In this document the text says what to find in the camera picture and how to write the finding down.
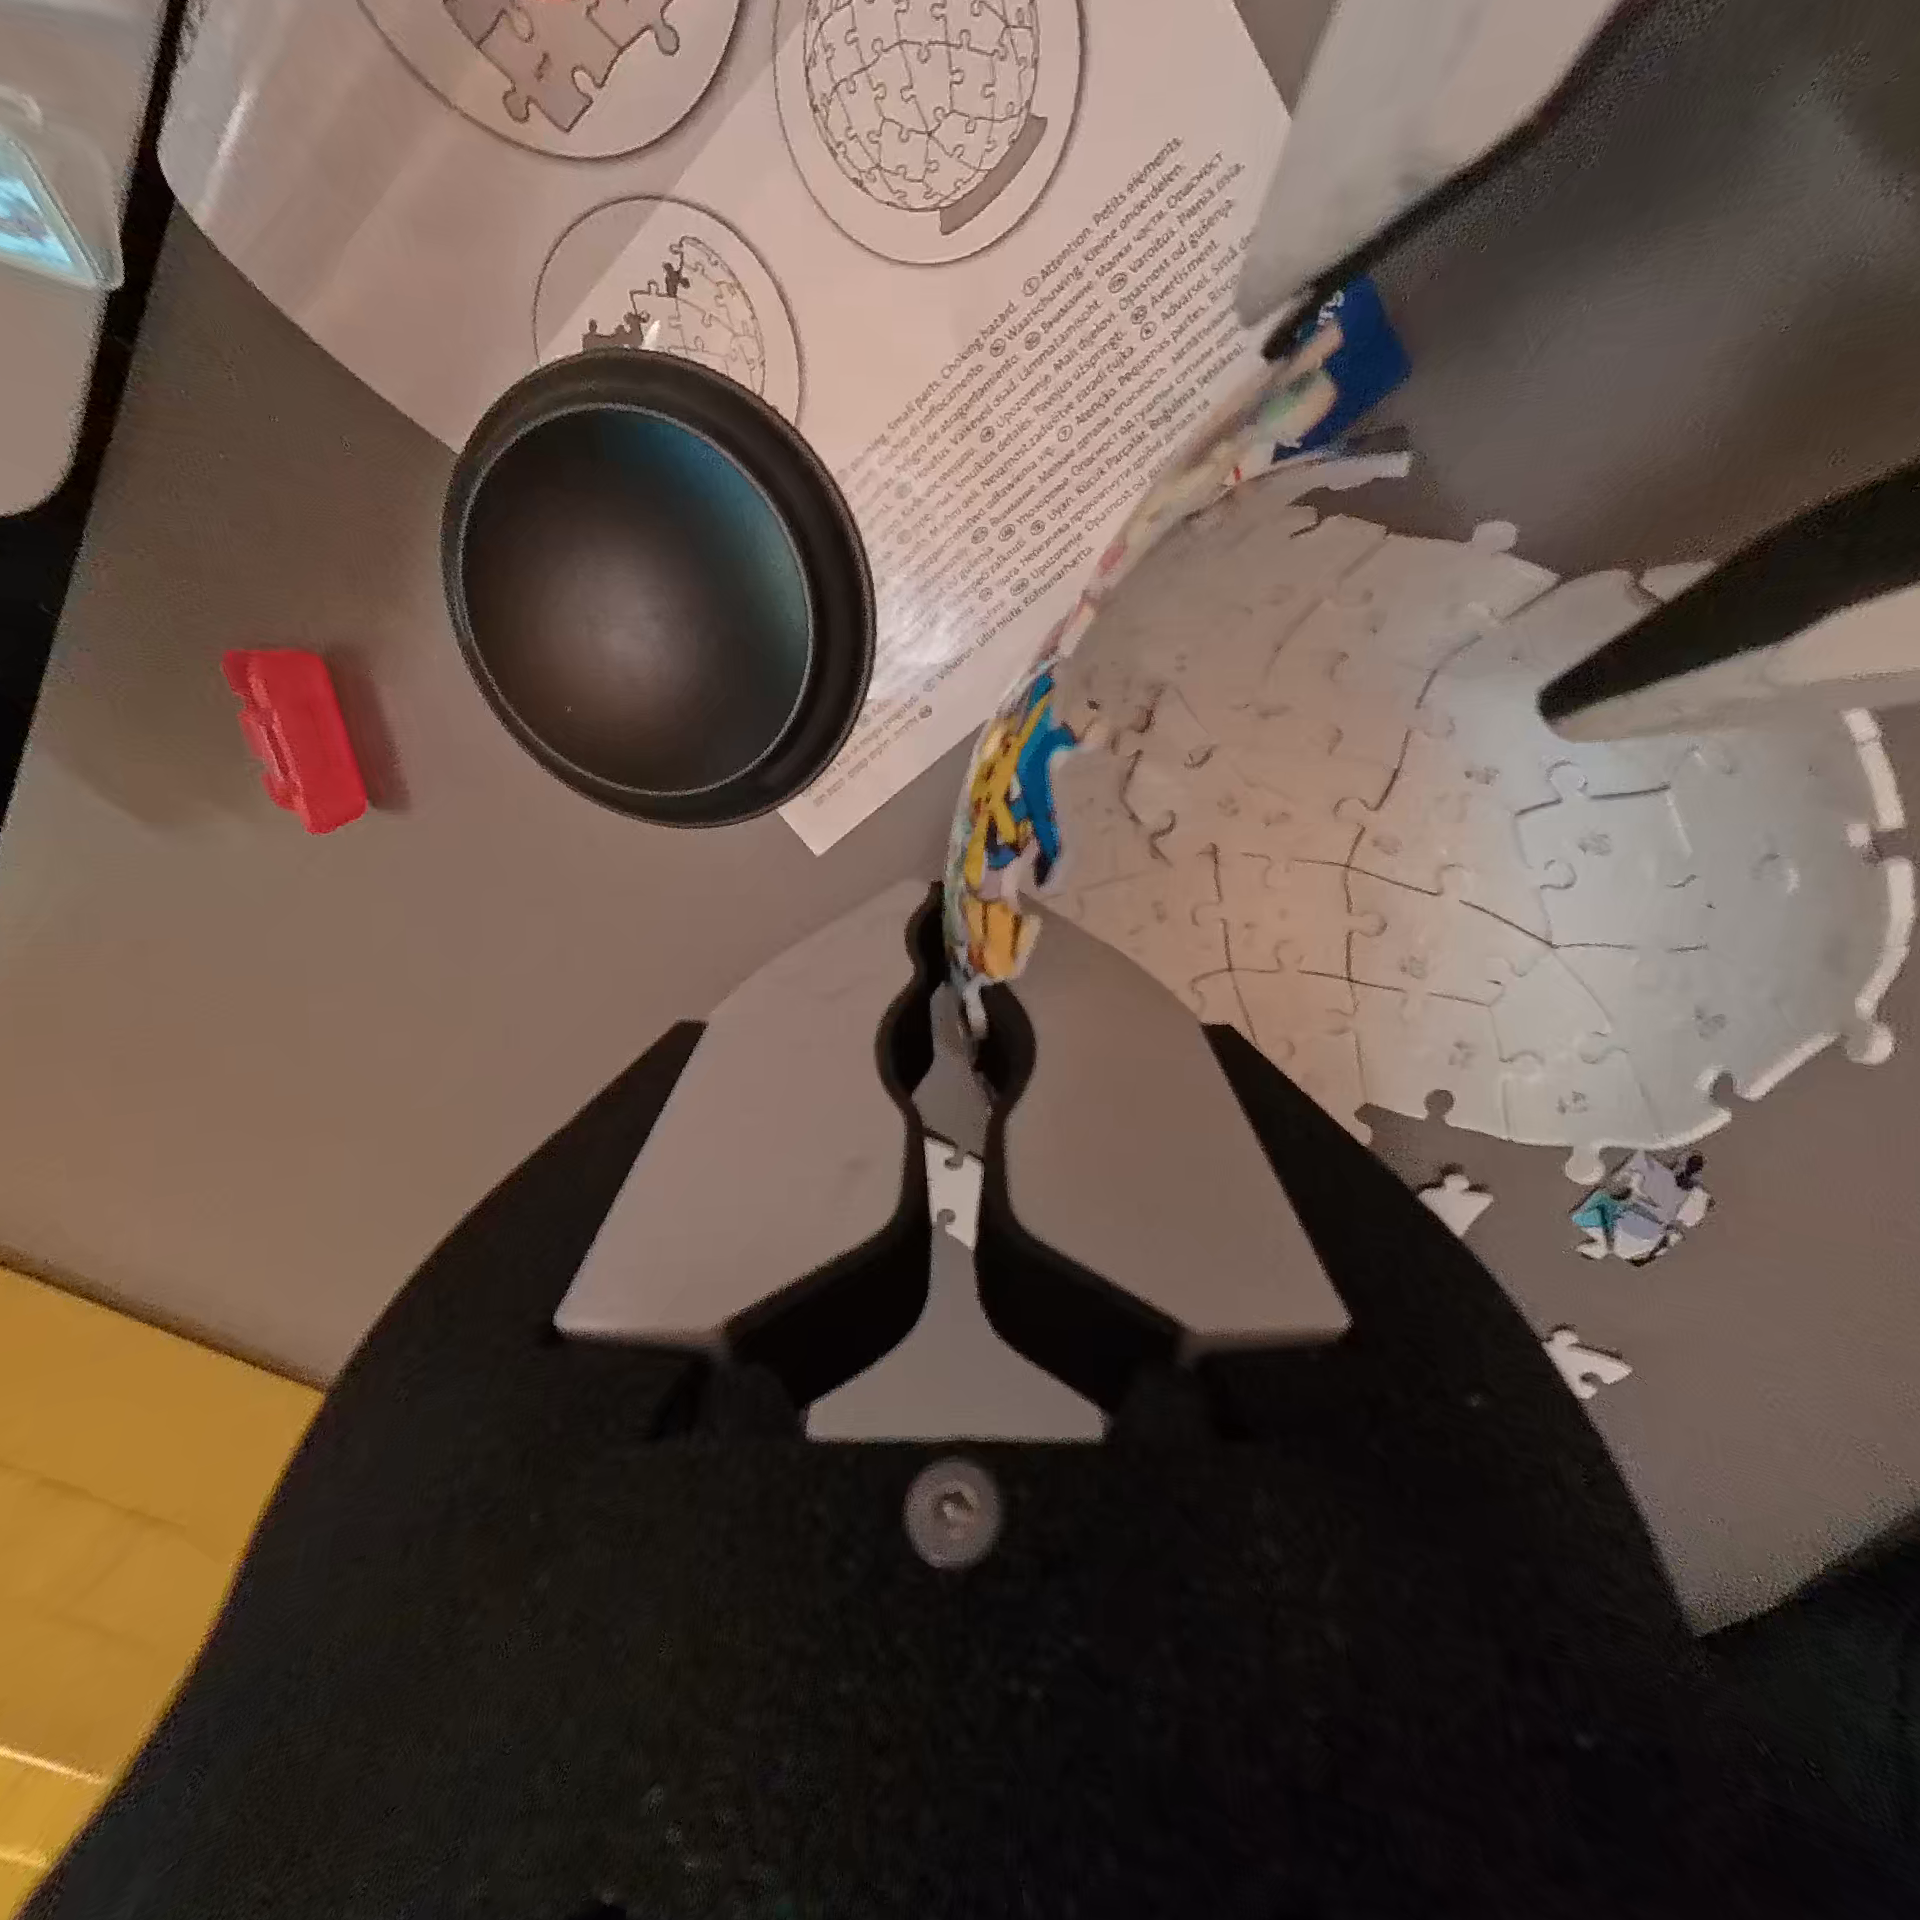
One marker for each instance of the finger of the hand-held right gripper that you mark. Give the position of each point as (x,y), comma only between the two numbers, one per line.
(1768,618)
(1395,118)

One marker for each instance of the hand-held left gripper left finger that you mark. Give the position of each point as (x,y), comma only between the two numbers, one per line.
(751,1160)

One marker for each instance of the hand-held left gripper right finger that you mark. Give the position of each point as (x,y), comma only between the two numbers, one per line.
(1159,1180)

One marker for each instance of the partly built puzzle ball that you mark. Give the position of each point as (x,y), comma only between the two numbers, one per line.
(1346,840)

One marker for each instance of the white puzzle piece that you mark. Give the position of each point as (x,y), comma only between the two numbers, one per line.
(1450,1205)
(951,1197)
(1587,1359)

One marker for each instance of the colourful blue puzzle piece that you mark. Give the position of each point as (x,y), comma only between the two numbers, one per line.
(1634,1211)

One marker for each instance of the black round ball stand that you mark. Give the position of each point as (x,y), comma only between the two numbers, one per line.
(650,602)

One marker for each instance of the white instruction leaflet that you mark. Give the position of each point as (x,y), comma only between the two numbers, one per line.
(927,372)

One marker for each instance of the small red plastic clip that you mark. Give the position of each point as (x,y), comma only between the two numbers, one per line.
(305,744)

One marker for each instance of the yellow plastic bin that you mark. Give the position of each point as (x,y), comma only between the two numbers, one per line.
(103,1499)

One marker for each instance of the clear plastic block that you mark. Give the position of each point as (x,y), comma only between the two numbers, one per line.
(48,197)

